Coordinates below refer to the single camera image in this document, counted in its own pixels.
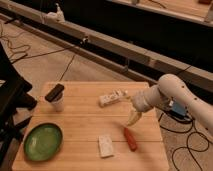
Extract long metal rail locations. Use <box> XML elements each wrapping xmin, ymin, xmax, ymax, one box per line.
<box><xmin>0</xmin><ymin>0</ymin><xmax>213</xmax><ymax>92</ymax></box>

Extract white rectangular box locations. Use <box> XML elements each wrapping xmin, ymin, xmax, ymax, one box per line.
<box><xmin>99</xmin><ymin>90</ymin><xmax>128</xmax><ymax>107</ymax></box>

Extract black chair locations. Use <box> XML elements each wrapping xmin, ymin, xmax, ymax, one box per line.
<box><xmin>0</xmin><ymin>43</ymin><xmax>37</xmax><ymax>166</ymax></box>

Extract white sponge block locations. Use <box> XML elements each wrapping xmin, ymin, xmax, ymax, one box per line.
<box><xmin>98</xmin><ymin>135</ymin><xmax>114</xmax><ymax>158</ymax></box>

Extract black rectangular device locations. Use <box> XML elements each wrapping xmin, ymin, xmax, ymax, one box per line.
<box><xmin>45</xmin><ymin>84</ymin><xmax>64</xmax><ymax>102</ymax></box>

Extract green ceramic bowl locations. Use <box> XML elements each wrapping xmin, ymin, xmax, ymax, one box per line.
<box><xmin>23</xmin><ymin>123</ymin><xmax>63</xmax><ymax>162</ymax></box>

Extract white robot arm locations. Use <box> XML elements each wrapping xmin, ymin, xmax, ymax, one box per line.
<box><xmin>126</xmin><ymin>74</ymin><xmax>213</xmax><ymax>136</ymax></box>

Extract white object on rail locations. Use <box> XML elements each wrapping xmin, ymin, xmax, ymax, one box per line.
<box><xmin>46</xmin><ymin>4</ymin><xmax>65</xmax><ymax>22</ymax></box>

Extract blue box on floor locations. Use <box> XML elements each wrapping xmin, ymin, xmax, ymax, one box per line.
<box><xmin>169</xmin><ymin>101</ymin><xmax>187</xmax><ymax>118</ymax></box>

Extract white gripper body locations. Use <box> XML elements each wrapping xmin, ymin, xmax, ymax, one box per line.
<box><xmin>131</xmin><ymin>85</ymin><xmax>164</xmax><ymax>112</ymax></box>

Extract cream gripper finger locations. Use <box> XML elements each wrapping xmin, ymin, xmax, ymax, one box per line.
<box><xmin>121</xmin><ymin>96</ymin><xmax>132</xmax><ymax>101</ymax></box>
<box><xmin>127</xmin><ymin>110</ymin><xmax>142</xmax><ymax>126</ymax></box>

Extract black floor cable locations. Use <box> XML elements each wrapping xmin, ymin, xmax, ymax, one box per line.
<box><xmin>0</xmin><ymin>19</ymin><xmax>88</xmax><ymax>82</ymax></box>

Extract black cable right floor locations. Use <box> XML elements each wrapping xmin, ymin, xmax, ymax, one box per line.
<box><xmin>157</xmin><ymin>112</ymin><xmax>213</xmax><ymax>171</ymax></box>

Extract white cup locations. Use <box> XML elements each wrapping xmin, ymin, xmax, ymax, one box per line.
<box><xmin>51</xmin><ymin>94</ymin><xmax>64</xmax><ymax>112</ymax></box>

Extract orange carrot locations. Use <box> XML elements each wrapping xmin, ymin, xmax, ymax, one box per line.
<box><xmin>124</xmin><ymin>128</ymin><xmax>137</xmax><ymax>151</ymax></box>

